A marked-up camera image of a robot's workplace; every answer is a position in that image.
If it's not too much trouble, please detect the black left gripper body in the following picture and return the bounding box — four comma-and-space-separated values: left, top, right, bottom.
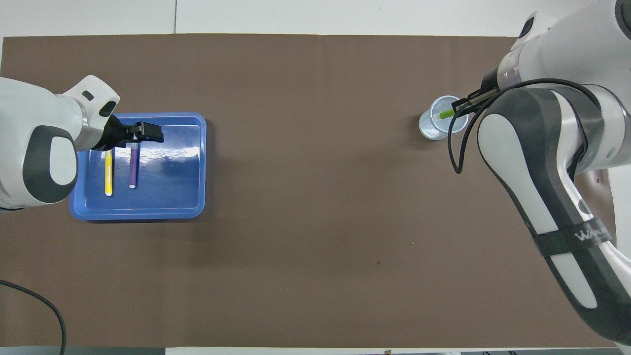
91, 114, 136, 151

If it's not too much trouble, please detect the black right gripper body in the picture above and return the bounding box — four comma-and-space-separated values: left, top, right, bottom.
481, 67, 501, 102

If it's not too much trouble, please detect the purple marker pen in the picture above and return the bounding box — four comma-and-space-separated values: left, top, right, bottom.
129, 143, 141, 189

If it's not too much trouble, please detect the clear plastic cup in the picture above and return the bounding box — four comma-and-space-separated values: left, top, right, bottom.
419, 95, 469, 141

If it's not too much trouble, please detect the blue plastic tray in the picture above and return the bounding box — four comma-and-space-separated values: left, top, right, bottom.
69, 112, 207, 221

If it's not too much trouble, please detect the brown table mat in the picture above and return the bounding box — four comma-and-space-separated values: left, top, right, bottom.
0, 34, 622, 348

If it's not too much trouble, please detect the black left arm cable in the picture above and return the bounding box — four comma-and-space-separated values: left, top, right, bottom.
0, 279, 68, 355

